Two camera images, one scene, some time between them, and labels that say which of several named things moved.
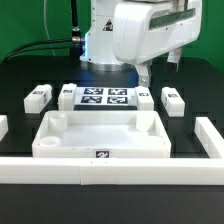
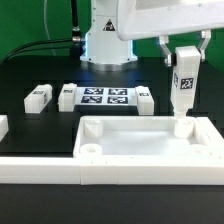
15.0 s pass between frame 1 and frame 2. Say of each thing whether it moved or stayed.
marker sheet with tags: stayed
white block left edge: stayed
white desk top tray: moved
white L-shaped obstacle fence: stayed
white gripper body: moved
